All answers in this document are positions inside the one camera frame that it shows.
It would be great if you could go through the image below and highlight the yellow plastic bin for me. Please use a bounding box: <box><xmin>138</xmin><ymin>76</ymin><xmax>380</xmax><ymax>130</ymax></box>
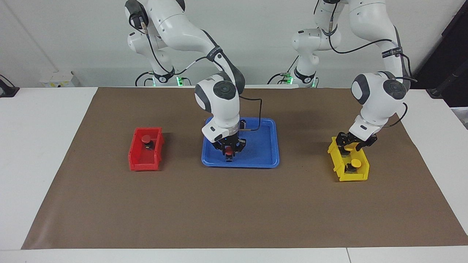
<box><xmin>327</xmin><ymin>136</ymin><xmax>370</xmax><ymax>182</ymax></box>

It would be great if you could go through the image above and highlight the black base cable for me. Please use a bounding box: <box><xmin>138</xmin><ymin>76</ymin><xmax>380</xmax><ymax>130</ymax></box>
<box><xmin>267</xmin><ymin>56</ymin><xmax>300</xmax><ymax>85</ymax></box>
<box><xmin>135</xmin><ymin>71</ymin><xmax>191</xmax><ymax>87</ymax></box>

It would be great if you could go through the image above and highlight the brown table mat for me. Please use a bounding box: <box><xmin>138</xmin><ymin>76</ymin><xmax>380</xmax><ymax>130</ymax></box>
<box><xmin>21</xmin><ymin>87</ymin><xmax>468</xmax><ymax>250</ymax></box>

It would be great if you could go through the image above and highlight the red plastic bin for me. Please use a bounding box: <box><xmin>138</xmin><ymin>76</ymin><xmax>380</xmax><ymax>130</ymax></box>
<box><xmin>128</xmin><ymin>127</ymin><xmax>165</xmax><ymax>172</ymax></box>

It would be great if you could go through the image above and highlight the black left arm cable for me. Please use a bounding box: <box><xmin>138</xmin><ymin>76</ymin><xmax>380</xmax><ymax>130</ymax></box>
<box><xmin>314</xmin><ymin>0</ymin><xmax>418</xmax><ymax>128</ymax></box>

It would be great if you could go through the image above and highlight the dark panel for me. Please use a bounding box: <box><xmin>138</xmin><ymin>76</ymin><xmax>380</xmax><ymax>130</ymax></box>
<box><xmin>417</xmin><ymin>0</ymin><xmax>468</xmax><ymax>107</ymax></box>

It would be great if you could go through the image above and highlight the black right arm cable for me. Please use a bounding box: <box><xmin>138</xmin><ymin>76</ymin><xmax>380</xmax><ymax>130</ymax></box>
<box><xmin>137</xmin><ymin>14</ymin><xmax>262</xmax><ymax>132</ymax></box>

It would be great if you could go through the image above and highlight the blue plastic tray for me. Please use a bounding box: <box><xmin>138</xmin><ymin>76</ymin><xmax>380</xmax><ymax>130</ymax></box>
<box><xmin>201</xmin><ymin>117</ymin><xmax>280</xmax><ymax>169</ymax></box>

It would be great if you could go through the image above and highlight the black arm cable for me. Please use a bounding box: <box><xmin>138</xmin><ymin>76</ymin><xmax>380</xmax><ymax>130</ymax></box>
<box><xmin>137</xmin><ymin>14</ymin><xmax>262</xmax><ymax>132</ymax></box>
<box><xmin>314</xmin><ymin>0</ymin><xmax>418</xmax><ymax>128</ymax></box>

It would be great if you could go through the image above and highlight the black stand bar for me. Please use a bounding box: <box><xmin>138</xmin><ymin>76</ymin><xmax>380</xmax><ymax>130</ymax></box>
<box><xmin>427</xmin><ymin>62</ymin><xmax>468</xmax><ymax>99</ymax></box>

